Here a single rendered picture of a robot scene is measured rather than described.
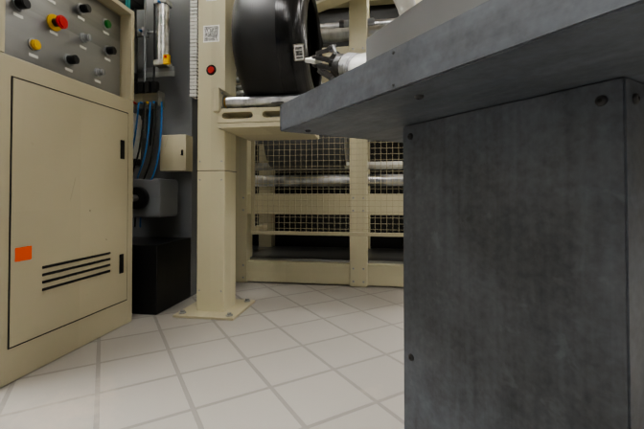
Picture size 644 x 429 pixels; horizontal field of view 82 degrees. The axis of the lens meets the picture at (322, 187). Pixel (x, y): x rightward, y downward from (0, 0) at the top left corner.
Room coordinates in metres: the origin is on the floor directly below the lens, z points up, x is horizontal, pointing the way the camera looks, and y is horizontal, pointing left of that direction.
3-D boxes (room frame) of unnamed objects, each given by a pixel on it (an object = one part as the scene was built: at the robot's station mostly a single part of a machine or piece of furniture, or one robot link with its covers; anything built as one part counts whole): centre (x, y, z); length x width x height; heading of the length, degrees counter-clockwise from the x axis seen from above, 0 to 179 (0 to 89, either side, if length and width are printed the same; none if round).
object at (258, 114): (1.52, 0.24, 0.83); 0.36 x 0.09 x 0.06; 81
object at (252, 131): (1.65, 0.22, 0.80); 0.37 x 0.36 x 0.02; 171
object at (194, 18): (1.66, 0.56, 1.19); 0.05 x 0.04 x 0.48; 171
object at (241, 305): (1.67, 0.47, 0.01); 0.27 x 0.27 x 0.02; 81
